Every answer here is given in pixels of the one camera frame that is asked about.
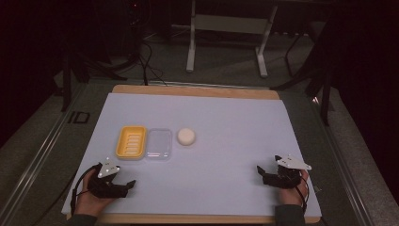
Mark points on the white table mat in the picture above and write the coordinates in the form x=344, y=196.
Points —
x=219, y=157

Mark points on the black tripod stand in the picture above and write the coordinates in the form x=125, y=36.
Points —
x=67, y=81
x=324, y=94

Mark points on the clear plastic tray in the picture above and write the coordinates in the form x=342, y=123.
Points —
x=159, y=143

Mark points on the person's right hand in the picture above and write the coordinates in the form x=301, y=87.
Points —
x=293, y=194

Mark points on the white metal stand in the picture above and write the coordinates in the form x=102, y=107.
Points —
x=232, y=24

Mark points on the person's left hand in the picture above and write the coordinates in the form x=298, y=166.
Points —
x=89, y=201

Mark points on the round white soap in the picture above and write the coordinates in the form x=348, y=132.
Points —
x=186, y=136

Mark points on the yellow soap dish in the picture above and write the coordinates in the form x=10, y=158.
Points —
x=131, y=142

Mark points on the metal floor rail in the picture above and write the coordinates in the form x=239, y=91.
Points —
x=34, y=169
x=345, y=169

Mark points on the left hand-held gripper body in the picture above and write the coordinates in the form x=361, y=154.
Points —
x=103, y=185

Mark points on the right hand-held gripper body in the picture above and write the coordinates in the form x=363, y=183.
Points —
x=287, y=175

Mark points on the wooden table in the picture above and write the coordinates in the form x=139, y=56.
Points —
x=194, y=91

